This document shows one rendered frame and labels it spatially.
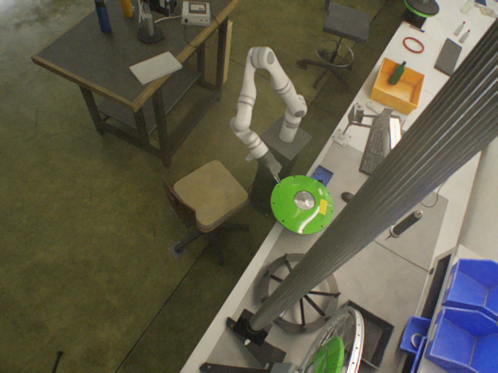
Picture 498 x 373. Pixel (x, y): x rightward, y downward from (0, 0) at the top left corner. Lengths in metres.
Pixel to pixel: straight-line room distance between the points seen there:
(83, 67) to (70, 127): 1.12
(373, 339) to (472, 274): 0.52
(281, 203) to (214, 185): 0.65
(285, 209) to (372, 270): 0.55
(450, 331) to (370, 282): 0.44
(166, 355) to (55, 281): 0.92
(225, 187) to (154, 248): 0.81
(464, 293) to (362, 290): 0.45
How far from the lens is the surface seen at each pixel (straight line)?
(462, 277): 1.71
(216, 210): 2.09
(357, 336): 1.03
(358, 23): 3.61
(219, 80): 3.19
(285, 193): 1.66
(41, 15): 4.61
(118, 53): 2.40
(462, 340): 1.63
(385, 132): 1.63
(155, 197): 2.85
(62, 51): 2.50
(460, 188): 2.40
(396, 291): 1.88
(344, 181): 2.01
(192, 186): 2.16
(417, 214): 1.38
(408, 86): 2.75
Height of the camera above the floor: 2.52
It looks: 60 degrees down
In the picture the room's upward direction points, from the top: 18 degrees clockwise
